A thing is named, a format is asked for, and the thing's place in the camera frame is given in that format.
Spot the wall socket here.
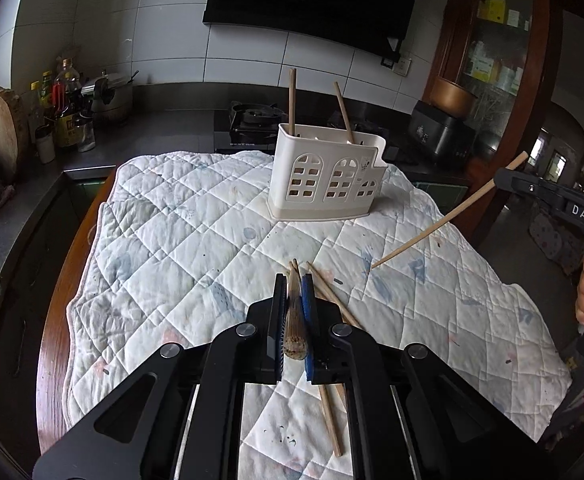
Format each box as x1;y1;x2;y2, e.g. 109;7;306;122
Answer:
381;55;413;77

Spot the black rice cooker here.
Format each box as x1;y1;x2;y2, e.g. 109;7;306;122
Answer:
406;100;477;170

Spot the black range hood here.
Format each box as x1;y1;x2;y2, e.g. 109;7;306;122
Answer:
203;0;459;58

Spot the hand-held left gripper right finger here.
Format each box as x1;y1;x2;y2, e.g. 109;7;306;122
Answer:
299;272;558;480

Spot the black gas stove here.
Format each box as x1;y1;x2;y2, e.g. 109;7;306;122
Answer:
214;101;418;163

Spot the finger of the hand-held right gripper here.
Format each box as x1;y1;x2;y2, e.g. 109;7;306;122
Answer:
494;166;549;199

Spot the small glass jar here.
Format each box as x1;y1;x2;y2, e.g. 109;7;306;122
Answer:
74;112;97;153

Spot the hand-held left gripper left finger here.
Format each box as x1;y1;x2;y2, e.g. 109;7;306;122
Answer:
34;272;288;480

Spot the wooden glass-door cabinet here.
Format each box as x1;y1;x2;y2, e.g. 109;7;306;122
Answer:
422;0;565;241

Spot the copper inner pot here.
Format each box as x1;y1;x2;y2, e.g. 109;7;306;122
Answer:
429;76;479;117

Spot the long wooden chopstick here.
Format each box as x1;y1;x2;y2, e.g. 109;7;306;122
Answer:
288;67;298;137
371;151;530;269
306;260;363;329
319;383;344;458
333;81;357;146
282;259;308;362

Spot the white cup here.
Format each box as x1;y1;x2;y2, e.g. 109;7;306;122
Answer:
34;127;57;164

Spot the large soy sauce bottle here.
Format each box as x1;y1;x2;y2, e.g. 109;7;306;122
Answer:
52;59;85;149

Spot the yellow box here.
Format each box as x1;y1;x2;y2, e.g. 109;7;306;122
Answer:
477;0;506;24

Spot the steel pressure cooker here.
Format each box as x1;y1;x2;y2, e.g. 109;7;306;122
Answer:
81;71;140;126

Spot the white plastic utensil holder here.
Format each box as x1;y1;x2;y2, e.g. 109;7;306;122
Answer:
266;122;388;222

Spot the yellow cap bottle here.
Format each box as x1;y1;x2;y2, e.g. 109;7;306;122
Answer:
29;80;48;132

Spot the patterned cloth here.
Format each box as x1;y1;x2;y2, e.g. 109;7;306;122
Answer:
529;210;584;277

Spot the white quilted blanket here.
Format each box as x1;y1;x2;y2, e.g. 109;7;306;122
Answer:
66;149;573;480

